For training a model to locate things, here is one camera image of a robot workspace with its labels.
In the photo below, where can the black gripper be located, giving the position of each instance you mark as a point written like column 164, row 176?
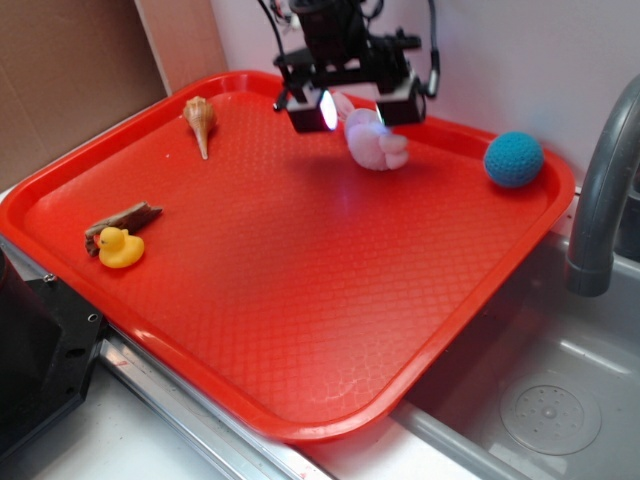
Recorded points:
column 377, row 60

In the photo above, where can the pink plush bunny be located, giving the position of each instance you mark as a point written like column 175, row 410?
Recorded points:
column 371, row 144

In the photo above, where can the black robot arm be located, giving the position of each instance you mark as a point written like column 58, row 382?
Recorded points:
column 341, row 21

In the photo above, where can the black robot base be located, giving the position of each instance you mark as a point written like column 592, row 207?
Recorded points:
column 50, row 337

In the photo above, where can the brown spiral seashell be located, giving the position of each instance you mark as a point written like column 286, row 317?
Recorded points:
column 201, row 117

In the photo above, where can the blue crocheted ball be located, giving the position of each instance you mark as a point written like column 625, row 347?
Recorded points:
column 513, row 159

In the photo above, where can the red plastic tray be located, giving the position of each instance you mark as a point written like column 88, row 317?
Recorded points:
column 300, row 291

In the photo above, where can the brown wood piece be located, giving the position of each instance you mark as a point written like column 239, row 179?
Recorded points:
column 133, row 219

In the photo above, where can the yellow rubber duck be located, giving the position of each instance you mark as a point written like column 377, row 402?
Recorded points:
column 118, row 249

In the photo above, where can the grey toy faucet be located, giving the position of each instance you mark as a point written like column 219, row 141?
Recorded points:
column 606, row 222

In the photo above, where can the brown cardboard box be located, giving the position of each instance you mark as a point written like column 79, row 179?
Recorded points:
column 72, row 69

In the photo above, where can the grey toy sink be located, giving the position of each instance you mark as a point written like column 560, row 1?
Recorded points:
column 542, row 383

